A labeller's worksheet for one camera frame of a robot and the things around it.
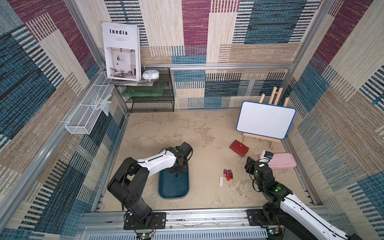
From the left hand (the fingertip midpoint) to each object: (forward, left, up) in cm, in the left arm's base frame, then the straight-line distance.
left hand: (181, 168), depth 90 cm
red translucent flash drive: (-6, -27, -1) cm, 28 cm away
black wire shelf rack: (+52, +18, +11) cm, 56 cm away
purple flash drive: (-3, -26, 0) cm, 26 cm away
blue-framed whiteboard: (+21, -50, +19) cm, 58 cm away
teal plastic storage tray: (-11, +5, +2) cm, 12 cm away
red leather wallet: (+14, -37, 0) cm, 40 cm away
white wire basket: (+24, +58, +19) cm, 65 cm away
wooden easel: (+27, -54, +32) cm, 69 cm away
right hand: (+1, -40, +10) cm, 41 cm away
